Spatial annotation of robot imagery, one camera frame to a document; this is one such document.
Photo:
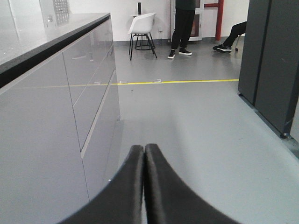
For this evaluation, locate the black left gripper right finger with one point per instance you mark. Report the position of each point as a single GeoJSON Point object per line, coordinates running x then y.
{"type": "Point", "coordinates": [168, 200]}

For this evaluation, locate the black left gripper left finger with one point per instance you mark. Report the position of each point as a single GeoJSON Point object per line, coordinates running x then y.
{"type": "Point", "coordinates": [120, 202]}

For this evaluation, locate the grey kitchen island cabinet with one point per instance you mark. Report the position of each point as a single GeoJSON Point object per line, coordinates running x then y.
{"type": "Point", "coordinates": [56, 127]}

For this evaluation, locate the dark grey tall cabinet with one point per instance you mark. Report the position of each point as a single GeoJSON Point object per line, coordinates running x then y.
{"type": "Point", "coordinates": [269, 75]}

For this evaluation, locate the white shell chair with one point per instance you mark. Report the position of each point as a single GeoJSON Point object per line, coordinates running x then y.
{"type": "Point", "coordinates": [142, 25]}

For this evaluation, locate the seated person leg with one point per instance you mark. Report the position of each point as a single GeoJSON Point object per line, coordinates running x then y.
{"type": "Point", "coordinates": [236, 30]}

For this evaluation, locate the standing person in black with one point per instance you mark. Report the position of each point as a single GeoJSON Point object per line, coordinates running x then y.
{"type": "Point", "coordinates": [184, 16]}

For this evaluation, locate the red pipe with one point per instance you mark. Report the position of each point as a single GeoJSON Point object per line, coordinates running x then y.
{"type": "Point", "coordinates": [219, 5]}

